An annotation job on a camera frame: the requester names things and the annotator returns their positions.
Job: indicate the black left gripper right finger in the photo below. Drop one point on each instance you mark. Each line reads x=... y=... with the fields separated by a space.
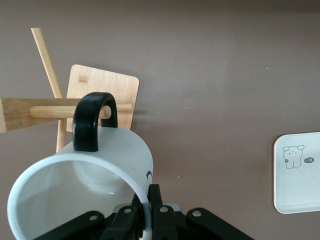
x=162 y=222

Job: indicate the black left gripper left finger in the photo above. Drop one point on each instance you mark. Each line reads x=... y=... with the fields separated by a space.
x=117 y=225

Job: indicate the wooden cup hanging rack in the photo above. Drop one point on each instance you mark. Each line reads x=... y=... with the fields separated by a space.
x=105 y=80

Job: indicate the cream rabbit print tray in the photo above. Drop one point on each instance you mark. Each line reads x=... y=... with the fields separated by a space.
x=297 y=190

